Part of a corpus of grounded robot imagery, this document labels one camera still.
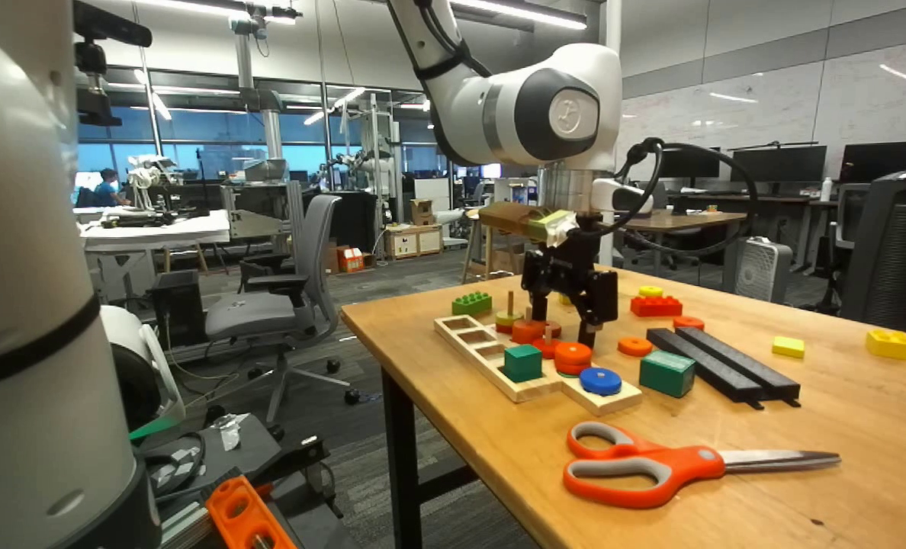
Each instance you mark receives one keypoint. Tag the orange plastic tool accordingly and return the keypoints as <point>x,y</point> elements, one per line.
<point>239,512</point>

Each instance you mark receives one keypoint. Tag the yellow square block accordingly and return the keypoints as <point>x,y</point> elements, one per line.
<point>787,348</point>

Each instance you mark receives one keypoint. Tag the green cube on peg board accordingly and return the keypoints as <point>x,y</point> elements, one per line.
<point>523,363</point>

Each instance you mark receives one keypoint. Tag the wide black monitor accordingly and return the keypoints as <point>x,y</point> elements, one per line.
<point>787,167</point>

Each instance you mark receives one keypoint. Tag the orange flat disc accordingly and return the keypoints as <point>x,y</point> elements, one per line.
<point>634,347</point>

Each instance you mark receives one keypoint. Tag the grey office chair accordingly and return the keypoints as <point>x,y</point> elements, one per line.
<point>258,308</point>

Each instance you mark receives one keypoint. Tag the small black monitor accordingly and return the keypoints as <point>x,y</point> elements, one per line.
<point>700,164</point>

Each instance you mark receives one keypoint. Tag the silver computer tower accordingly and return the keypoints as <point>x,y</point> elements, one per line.
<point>760,270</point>

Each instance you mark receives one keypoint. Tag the wooden peg puzzle board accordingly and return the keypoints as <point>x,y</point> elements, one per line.
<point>472,338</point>

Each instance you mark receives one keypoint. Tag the small orange disc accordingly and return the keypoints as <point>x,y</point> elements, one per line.
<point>687,324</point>

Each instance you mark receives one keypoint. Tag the black long bar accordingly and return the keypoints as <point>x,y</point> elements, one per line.
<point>746,366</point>
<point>700,366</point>

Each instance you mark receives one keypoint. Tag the large green cube block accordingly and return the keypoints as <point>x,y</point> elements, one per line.
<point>665,374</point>

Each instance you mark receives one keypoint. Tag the black table leg frame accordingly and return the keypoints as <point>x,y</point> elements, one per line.
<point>405,469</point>

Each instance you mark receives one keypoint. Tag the white desk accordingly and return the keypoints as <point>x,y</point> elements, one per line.
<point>162,230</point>

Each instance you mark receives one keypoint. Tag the black office chair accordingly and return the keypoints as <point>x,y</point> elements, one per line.
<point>895,249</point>

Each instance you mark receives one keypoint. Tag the red lego brick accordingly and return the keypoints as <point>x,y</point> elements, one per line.
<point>658,307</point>

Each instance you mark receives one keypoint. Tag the long yellow lego brick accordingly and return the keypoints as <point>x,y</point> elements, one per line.
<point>900,347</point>

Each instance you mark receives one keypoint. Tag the wooden mount plate on wrist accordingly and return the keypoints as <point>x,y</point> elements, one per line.
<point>523,219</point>

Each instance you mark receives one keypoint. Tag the black camera on mount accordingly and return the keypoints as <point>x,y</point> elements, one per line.
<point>104,21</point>

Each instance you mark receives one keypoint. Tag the green lego brick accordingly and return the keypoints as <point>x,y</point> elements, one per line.
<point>472,302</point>

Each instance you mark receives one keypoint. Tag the wooden background desk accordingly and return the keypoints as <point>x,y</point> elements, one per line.
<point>695,219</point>

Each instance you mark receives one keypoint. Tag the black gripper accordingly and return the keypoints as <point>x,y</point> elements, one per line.
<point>576,246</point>

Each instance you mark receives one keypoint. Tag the yellow block atop red brick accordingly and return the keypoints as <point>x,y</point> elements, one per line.
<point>652,290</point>

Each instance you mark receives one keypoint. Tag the large black monitor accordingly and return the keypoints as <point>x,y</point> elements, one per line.
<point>890,158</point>

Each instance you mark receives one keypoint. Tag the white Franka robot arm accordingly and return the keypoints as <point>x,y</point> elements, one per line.
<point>36,307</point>

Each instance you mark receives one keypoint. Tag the wooden stool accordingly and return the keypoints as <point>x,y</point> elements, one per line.
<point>484,254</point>

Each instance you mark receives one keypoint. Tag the white pillar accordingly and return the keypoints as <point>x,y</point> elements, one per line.
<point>611,26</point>

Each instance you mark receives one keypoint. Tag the cardboard box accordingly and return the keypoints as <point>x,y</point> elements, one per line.
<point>412,240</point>

